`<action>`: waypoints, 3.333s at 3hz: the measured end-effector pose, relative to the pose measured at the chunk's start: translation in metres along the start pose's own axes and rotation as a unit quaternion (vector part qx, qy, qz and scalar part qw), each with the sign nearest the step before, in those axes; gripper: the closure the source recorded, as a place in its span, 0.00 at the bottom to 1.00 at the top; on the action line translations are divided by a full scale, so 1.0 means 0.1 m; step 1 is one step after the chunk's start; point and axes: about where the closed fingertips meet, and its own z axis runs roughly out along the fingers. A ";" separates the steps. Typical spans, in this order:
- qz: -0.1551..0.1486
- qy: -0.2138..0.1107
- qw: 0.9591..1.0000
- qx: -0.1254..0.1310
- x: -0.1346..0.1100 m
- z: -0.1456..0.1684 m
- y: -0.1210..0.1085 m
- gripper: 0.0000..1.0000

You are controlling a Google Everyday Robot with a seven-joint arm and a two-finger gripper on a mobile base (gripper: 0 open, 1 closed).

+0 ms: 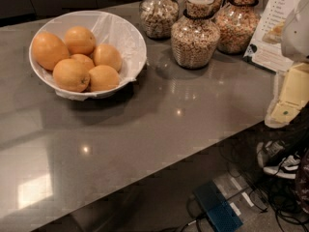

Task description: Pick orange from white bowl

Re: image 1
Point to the plastic liner in bowl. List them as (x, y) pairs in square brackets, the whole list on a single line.
[(124, 37)]

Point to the middle cereal glass jar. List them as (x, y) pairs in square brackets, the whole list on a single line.
[(194, 37)]

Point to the allergens information card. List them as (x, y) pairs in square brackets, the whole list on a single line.
[(264, 49)]

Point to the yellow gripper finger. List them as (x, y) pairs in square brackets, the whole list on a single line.
[(290, 95)]

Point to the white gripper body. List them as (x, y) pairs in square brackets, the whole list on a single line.
[(296, 36)]

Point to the blue box on floor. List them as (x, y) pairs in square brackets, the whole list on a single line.
[(216, 208)]

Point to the white black sneaker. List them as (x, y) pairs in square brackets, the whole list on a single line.
[(286, 169)]

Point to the left cereal glass jar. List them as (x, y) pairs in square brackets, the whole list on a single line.
[(157, 17)]

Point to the large left orange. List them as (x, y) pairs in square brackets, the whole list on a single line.
[(48, 49)]

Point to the small middle orange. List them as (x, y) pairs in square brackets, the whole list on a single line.
[(84, 59)]

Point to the cereal glass jar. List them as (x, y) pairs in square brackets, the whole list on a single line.
[(194, 37), (237, 21), (157, 17)]

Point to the right cereal glass jar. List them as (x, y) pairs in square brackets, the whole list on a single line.
[(237, 21)]

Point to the white bowl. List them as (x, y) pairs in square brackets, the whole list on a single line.
[(128, 42)]

